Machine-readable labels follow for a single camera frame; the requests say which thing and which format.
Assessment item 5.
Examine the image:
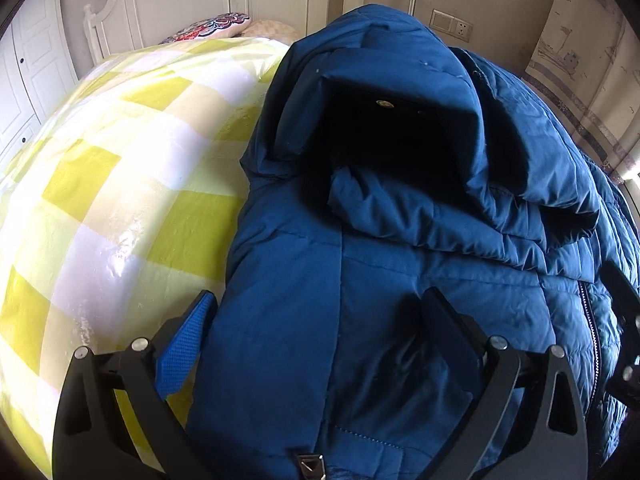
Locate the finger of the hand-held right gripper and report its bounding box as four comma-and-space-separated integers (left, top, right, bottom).
602, 259, 640, 402

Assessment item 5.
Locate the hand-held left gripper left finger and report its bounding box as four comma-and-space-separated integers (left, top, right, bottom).
50, 289, 218, 480

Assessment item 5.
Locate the blue puffer jacket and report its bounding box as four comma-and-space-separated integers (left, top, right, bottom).
185, 4, 633, 480

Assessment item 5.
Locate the printed beige curtain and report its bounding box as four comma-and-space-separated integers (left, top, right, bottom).
522, 0, 640, 181

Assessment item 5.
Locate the beige pillow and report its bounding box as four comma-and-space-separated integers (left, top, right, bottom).
240, 19, 300, 46

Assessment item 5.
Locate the floral patterned pillow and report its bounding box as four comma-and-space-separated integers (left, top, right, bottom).
160, 11, 251, 45

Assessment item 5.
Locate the yellow checked bed sheet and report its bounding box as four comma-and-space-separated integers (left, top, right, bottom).
0, 35, 301, 480

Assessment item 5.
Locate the white wall socket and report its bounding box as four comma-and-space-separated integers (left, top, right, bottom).
450, 17, 474, 44

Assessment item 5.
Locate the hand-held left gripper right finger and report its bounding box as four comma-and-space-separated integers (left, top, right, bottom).
417, 287, 591, 480

